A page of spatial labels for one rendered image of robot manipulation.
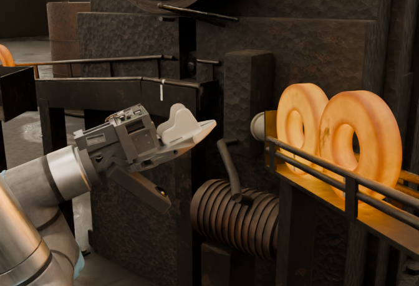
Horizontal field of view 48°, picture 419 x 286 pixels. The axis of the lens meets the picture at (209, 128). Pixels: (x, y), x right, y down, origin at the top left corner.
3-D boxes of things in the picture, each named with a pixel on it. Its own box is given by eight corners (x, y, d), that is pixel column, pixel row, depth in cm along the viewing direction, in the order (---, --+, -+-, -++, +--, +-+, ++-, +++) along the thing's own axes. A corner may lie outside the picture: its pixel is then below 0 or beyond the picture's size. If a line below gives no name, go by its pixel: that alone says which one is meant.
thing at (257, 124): (277, 139, 97) (277, 110, 96) (297, 147, 88) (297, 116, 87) (250, 142, 95) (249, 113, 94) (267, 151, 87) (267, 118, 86)
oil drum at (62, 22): (95, 94, 463) (88, 0, 439) (136, 102, 428) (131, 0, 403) (41, 104, 419) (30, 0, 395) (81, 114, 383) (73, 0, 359)
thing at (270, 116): (300, 164, 89) (300, 108, 87) (302, 165, 88) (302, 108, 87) (264, 168, 87) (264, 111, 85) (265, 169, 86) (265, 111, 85)
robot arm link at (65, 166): (67, 209, 68) (67, 187, 75) (98, 195, 69) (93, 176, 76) (46, 164, 65) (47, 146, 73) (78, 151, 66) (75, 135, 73)
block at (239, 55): (246, 143, 120) (249, 48, 113) (274, 149, 115) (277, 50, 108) (221, 153, 111) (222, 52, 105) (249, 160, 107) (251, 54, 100)
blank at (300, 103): (292, 80, 85) (275, 80, 84) (338, 85, 71) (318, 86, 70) (292, 162, 88) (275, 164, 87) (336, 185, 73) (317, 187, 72)
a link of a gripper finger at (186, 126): (212, 99, 71) (155, 121, 69) (224, 134, 73) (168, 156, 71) (206, 95, 74) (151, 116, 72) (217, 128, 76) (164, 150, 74)
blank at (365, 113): (337, 85, 71) (317, 86, 70) (406, 94, 56) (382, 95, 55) (335, 185, 73) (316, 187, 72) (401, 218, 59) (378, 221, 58)
